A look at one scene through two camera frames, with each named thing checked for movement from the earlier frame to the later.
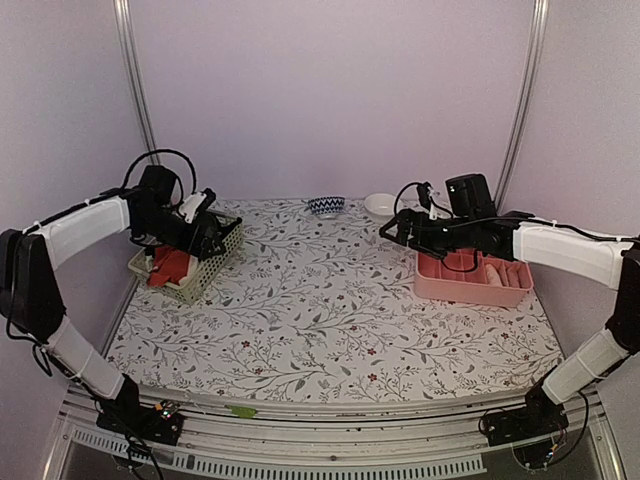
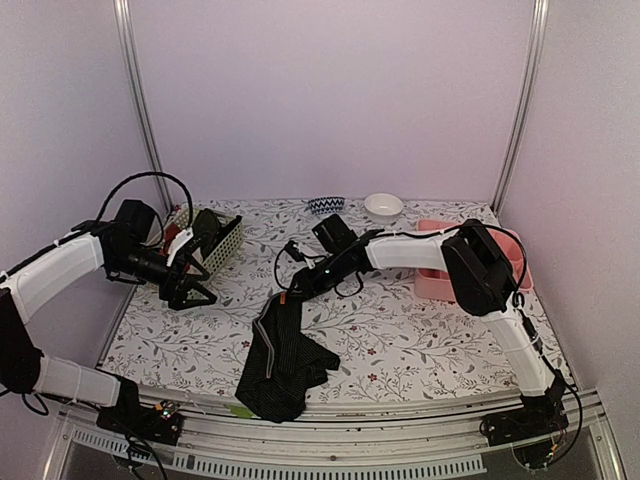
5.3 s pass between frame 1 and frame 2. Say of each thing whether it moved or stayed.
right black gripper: moved
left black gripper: moved
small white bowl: stayed
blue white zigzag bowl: stayed
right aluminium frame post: stayed
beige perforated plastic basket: stayed
